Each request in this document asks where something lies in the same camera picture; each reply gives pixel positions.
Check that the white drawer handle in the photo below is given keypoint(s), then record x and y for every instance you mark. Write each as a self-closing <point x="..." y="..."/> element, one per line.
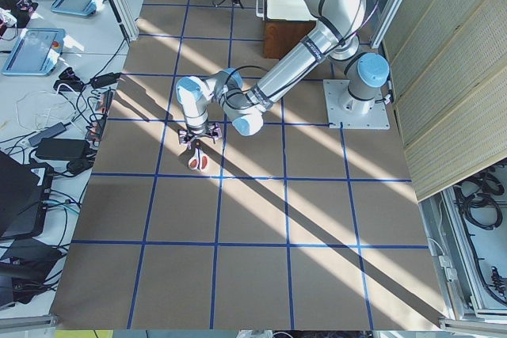
<point x="260" y="9"/>

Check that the red handled scissors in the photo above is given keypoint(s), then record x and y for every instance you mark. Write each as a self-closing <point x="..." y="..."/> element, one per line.
<point x="199" y="160"/>

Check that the dark wooden drawer box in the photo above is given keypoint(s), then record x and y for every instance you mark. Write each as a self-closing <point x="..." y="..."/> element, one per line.
<point x="281" y="36"/>

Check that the black power strip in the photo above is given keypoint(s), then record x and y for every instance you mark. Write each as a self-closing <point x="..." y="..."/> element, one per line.
<point x="99" y="104"/>

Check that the black power adapter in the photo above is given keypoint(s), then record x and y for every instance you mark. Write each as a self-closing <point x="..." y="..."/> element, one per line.
<point x="62" y="149"/>

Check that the black laptop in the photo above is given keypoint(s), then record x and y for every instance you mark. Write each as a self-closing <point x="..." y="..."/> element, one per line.
<point x="24" y="191"/>

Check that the near teach pendant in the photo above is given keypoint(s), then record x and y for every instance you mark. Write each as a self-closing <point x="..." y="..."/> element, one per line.
<point x="35" y="52"/>

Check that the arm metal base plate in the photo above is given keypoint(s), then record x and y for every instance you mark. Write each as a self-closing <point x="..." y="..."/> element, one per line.
<point x="346" y="112"/>

